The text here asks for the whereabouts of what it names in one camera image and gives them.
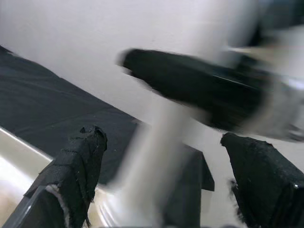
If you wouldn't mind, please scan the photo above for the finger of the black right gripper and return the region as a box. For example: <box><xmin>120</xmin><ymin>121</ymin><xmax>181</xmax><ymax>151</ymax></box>
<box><xmin>116</xmin><ymin>48</ymin><xmax>229</xmax><ymax>130</ymax></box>

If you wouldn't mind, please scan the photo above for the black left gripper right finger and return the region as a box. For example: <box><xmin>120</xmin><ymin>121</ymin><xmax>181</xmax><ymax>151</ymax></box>
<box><xmin>220</xmin><ymin>132</ymin><xmax>304</xmax><ymax>228</ymax></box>

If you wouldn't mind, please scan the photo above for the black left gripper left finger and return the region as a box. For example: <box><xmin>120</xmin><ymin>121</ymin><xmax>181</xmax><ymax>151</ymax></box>
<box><xmin>4</xmin><ymin>124</ymin><xmax>108</xmax><ymax>228</ymax></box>

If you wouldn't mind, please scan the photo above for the white plastic children table top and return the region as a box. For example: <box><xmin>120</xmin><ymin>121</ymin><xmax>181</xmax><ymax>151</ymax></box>
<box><xmin>0</xmin><ymin>127</ymin><xmax>167</xmax><ymax>228</ymax></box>

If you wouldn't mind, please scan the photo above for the white plastic table leg tube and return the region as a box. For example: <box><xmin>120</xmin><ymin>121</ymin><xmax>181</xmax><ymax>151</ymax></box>
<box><xmin>111</xmin><ymin>0</ymin><xmax>262</xmax><ymax>228</ymax></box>

